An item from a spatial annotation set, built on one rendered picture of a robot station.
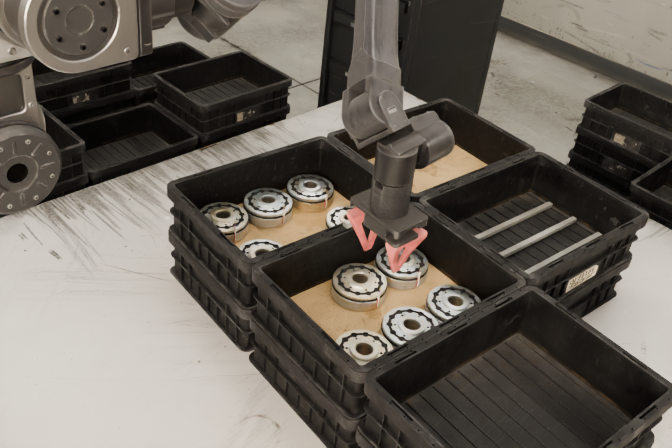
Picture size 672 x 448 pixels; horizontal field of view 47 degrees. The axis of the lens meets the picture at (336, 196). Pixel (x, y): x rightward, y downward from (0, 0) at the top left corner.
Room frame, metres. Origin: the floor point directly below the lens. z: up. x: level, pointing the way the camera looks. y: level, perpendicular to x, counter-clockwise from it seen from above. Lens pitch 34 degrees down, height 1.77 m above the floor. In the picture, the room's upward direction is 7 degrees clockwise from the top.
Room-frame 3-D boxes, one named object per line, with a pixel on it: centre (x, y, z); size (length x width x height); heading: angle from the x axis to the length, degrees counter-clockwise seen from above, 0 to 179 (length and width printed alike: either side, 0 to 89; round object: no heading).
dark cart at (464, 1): (3.10, -0.24, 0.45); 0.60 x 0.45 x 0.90; 138
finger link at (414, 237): (0.90, -0.09, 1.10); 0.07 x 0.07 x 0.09; 44
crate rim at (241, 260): (1.26, 0.09, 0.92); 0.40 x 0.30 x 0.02; 133
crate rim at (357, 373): (1.04, -0.11, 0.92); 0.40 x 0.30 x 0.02; 133
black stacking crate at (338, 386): (1.04, -0.11, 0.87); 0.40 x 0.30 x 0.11; 133
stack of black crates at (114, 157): (2.14, 0.71, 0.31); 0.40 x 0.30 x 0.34; 138
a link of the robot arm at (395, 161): (0.92, -0.08, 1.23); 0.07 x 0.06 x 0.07; 140
